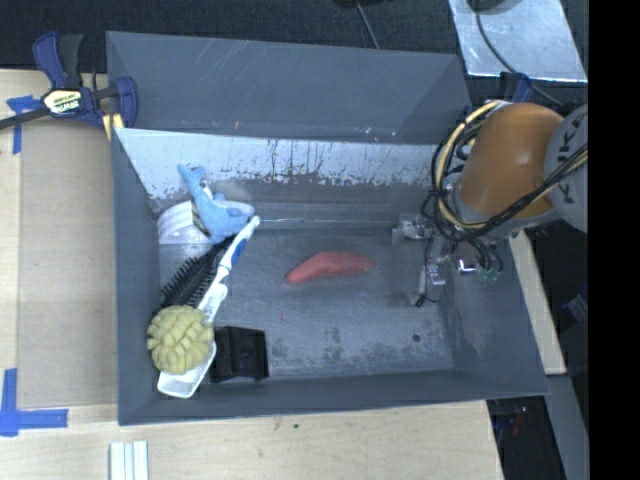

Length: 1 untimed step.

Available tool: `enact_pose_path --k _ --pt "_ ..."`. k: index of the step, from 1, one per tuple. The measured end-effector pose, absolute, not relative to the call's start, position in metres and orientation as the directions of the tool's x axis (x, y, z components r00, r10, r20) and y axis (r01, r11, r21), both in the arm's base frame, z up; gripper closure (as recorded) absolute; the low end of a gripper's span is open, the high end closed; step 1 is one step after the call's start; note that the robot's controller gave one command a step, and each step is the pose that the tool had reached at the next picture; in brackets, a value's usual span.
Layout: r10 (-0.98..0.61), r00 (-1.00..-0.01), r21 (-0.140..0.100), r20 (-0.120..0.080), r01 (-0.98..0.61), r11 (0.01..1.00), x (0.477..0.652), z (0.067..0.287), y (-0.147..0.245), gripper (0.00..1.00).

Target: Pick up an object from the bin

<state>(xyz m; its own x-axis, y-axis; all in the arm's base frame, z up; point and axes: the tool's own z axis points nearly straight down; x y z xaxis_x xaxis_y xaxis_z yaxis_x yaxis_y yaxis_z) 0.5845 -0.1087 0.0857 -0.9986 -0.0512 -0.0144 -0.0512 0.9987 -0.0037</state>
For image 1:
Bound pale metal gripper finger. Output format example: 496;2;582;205
410;263;448;310
391;213;435;246

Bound white plastic scoop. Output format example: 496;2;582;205
156;340;219;400

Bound black hairbrush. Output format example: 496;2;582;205
159;246;226;310

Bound white ribbed round object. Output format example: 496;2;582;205
156;200;214;247

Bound grey metal bin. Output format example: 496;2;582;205
104;30;551;427

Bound blue and white toothbrush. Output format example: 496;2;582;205
196;214;262;327

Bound red-orange toy sweet potato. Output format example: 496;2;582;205
284;250;377;286

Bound yellow knobbly ball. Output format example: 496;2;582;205
146;304;216;375

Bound black box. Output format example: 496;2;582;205
208;324;271;384

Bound blue toy shark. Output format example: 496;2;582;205
177;163;256;245

